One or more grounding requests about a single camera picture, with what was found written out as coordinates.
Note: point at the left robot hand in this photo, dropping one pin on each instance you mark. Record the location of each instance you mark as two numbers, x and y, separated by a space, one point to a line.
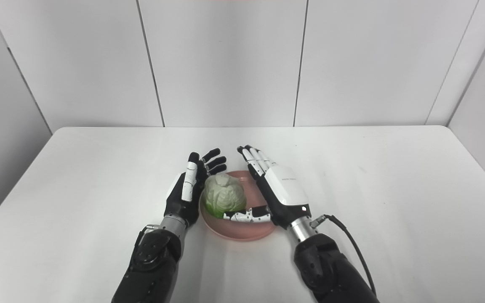
185 193

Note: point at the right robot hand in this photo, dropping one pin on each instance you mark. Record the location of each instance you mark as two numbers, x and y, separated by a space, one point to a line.
280 193

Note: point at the green white cabbage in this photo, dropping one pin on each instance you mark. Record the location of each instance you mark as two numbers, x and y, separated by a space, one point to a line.
224 195

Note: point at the pink plate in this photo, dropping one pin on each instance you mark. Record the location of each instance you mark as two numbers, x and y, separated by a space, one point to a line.
242 229

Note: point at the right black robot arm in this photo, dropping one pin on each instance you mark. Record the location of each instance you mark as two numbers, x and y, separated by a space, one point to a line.
331 269

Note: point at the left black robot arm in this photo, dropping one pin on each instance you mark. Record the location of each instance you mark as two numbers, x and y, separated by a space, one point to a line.
154 265

